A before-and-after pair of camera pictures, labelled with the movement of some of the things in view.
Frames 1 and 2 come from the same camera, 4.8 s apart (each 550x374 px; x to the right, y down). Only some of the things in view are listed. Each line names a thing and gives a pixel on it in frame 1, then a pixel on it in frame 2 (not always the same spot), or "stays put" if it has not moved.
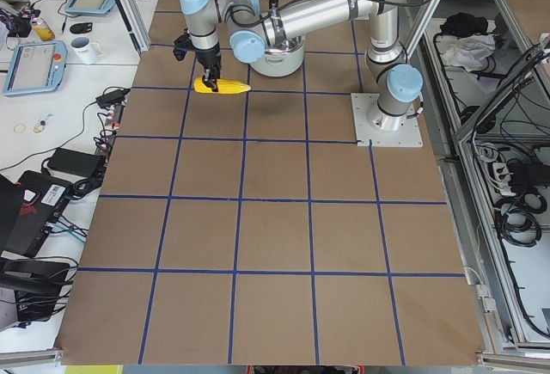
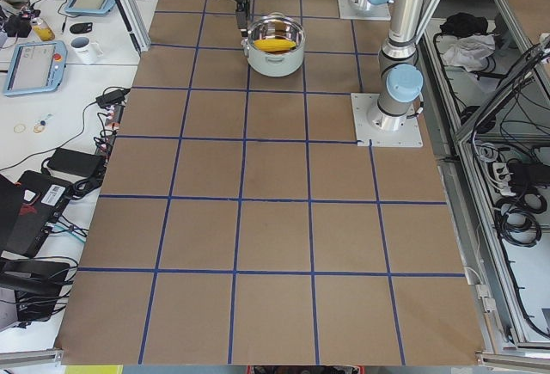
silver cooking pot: [282, 62] stays put
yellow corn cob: [224, 86] to [273, 45]
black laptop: [27, 208] stays put
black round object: [82, 27] stays put
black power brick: [76, 162] stays put
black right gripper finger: [207, 79] to [241, 12]
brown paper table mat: [244, 228] stays put
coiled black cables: [515, 217] stays put
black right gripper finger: [214, 76] to [246, 8]
